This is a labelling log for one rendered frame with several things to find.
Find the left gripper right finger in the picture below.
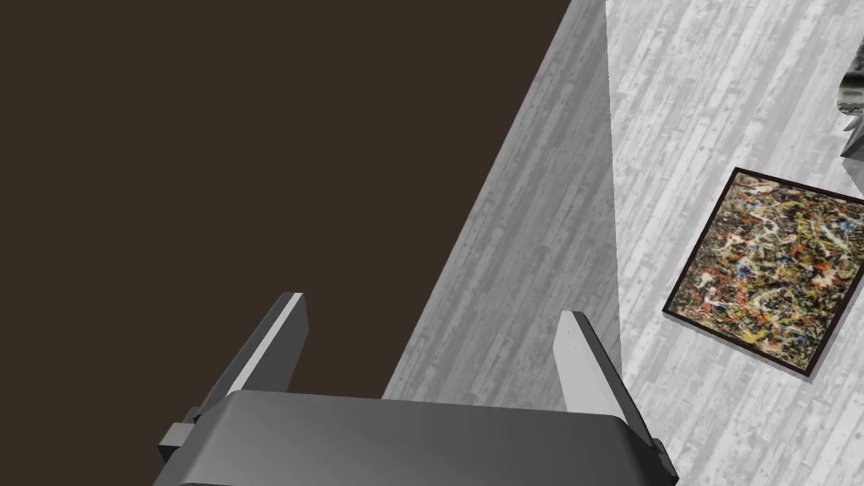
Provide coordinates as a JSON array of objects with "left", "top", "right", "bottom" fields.
[{"left": 552, "top": 310, "right": 655, "bottom": 449}]

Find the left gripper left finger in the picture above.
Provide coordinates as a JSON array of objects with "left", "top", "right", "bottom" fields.
[{"left": 192, "top": 291, "right": 310, "bottom": 425}]

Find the framed abstract splatter painting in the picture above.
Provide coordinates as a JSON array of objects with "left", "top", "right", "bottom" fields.
[{"left": 661, "top": 166, "right": 864, "bottom": 377}]

